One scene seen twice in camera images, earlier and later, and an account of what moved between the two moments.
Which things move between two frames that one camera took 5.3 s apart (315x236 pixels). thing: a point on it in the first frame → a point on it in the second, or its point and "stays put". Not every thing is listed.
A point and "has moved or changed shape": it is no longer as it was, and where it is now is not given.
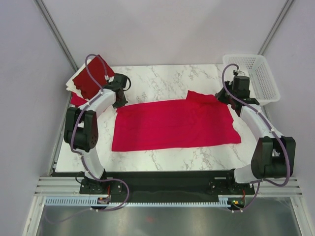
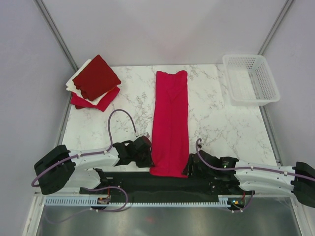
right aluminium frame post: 287,5 stays put
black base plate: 160,186 stays put
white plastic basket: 263,87 stays put
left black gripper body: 120,102 → 142,160
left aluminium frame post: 43,10 stays put
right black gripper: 220,97 → 187,170
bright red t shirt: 200,119 has moved or changed shape
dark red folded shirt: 84,82 stays put
